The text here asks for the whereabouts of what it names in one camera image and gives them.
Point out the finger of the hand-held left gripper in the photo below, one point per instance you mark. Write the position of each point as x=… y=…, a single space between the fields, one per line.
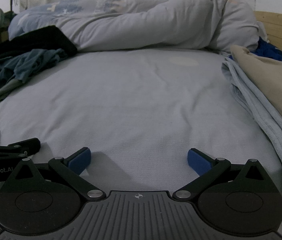
x=28 y=145

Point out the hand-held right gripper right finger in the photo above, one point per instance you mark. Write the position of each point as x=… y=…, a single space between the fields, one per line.
x=199 y=162

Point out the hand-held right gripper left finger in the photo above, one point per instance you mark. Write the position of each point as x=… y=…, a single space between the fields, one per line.
x=79 y=162

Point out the teal blue t-shirt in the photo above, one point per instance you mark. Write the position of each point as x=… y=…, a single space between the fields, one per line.
x=18 y=66

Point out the light blue folded garment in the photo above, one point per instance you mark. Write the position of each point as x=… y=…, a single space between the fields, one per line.
x=255 y=115

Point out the black garment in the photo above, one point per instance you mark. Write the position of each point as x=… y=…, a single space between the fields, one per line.
x=43 y=38

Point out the beige folded garment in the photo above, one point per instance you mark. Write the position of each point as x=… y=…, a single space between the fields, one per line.
x=275 y=85

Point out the royal blue cloth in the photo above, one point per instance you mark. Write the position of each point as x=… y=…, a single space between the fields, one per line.
x=268 y=50

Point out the dark metal rack pole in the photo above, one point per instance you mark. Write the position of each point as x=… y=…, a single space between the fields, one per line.
x=11 y=0

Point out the light blue printed duvet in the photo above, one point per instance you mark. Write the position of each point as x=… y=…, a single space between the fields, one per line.
x=156 y=22

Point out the wooden headboard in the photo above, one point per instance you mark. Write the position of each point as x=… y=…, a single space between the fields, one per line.
x=280 y=30

